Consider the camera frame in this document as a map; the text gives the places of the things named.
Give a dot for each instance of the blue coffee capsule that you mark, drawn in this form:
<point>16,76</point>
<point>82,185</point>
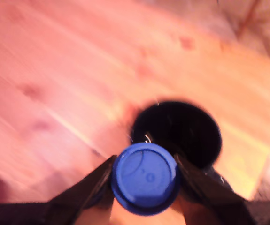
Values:
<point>146,175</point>

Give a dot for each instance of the dark blue ceramic mug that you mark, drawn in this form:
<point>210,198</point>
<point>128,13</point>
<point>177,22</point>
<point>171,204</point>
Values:
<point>179,131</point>

